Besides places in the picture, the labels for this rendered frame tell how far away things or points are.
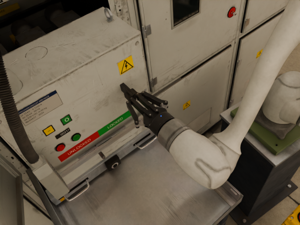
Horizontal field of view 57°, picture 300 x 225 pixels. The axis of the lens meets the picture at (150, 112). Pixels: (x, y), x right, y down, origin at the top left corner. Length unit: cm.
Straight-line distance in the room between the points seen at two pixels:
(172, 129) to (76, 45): 39
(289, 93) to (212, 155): 62
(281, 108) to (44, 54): 95
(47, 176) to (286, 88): 95
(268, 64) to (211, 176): 31
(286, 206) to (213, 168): 145
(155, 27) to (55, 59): 51
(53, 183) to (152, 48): 71
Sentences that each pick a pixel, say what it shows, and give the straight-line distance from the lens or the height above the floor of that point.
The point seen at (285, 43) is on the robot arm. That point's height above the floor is 144.
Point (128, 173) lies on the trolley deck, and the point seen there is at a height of 85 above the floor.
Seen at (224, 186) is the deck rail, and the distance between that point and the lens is 112.
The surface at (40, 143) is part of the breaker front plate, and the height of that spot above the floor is 120.
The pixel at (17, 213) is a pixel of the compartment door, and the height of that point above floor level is 84.
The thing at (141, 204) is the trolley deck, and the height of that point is 85.
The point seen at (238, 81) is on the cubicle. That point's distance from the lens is 213.
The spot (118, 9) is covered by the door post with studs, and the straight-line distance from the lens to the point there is 110.
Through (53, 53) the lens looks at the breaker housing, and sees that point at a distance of 89.
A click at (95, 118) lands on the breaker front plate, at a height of 117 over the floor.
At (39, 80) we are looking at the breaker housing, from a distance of 81.
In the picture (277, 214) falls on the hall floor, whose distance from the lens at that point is 208.
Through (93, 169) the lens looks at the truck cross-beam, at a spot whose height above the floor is 92.
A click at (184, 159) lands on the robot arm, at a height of 126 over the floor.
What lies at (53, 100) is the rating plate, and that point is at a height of 133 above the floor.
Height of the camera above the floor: 188
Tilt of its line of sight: 51 degrees down
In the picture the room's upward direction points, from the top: 10 degrees counter-clockwise
